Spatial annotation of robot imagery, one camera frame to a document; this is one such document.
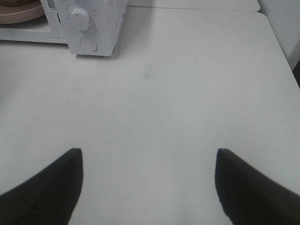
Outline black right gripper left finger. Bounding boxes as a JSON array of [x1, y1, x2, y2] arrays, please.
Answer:
[[0, 148, 83, 225]]

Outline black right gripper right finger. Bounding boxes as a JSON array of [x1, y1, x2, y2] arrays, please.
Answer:
[[215, 149, 300, 225]]

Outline round white door button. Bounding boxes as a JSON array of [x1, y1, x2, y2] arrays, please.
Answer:
[[80, 37, 98, 52]]

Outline pink round plate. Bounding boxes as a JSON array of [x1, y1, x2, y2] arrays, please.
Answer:
[[0, 0, 45, 24]]

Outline white microwave oven body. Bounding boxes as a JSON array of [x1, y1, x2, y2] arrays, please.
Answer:
[[0, 0, 128, 56]]

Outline lower white timer knob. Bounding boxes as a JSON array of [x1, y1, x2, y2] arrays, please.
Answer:
[[69, 7, 90, 31]]

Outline white warning label sticker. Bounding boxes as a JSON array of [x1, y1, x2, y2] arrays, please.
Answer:
[[47, 0, 56, 11]]

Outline white adjacent table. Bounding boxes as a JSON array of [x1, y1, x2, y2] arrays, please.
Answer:
[[128, 0, 261, 12]]

